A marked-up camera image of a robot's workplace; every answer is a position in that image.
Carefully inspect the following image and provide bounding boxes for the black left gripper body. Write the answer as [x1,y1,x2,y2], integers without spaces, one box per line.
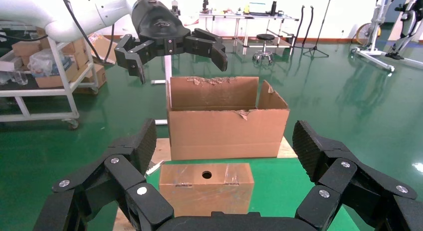
[131,0,193,57]

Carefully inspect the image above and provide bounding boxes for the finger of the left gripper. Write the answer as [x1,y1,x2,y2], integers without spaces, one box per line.
[113,34,156,85]
[184,27,229,72]

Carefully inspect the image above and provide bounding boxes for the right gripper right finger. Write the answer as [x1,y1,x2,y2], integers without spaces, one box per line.
[292,120,423,231]

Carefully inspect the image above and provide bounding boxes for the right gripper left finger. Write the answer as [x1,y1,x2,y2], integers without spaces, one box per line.
[33,118,175,231]

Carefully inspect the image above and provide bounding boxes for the small brown cardboard box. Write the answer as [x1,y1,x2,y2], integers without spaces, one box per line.
[159,163,255,218]

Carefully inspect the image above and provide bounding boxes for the flat cardboard sheet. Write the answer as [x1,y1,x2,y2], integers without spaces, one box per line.
[87,32,118,65]

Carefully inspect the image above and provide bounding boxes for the large open cardboard carton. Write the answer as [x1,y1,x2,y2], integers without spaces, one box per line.
[166,76,290,161]

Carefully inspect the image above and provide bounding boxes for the white flat box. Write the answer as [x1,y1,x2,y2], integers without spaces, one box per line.
[0,56,24,73]

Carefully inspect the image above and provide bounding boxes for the black round stool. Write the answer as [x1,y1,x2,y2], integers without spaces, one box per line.
[252,33,276,64]

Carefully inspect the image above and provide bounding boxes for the white wheeled shelf cart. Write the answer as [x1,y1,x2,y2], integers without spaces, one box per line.
[0,21,100,130]

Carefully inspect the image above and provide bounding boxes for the green table cloth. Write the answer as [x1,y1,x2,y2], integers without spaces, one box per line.
[145,158,362,231]

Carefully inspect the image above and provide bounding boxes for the clear plastic bag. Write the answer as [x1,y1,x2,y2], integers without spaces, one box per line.
[28,48,72,78]

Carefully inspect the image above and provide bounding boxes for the black bent tube stand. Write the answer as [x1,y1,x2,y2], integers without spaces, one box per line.
[292,5,318,49]

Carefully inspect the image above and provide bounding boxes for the clear plastic bottle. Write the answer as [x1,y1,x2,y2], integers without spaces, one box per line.
[13,70,29,86]

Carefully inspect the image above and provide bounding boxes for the black tripod stand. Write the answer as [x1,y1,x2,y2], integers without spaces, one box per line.
[303,0,335,58]

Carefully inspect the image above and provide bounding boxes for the yellow wheel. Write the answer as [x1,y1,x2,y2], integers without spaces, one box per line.
[356,22,382,45]

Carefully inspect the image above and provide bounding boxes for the humanoid robot legs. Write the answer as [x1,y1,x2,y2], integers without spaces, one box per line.
[385,0,423,60]

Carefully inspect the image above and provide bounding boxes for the white metal stand frame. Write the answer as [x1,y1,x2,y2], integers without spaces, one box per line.
[151,55,173,126]

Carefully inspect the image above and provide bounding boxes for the white frame table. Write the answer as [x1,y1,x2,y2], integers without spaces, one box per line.
[198,12,300,56]

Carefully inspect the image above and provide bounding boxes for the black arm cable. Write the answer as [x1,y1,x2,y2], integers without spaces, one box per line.
[58,0,115,64]

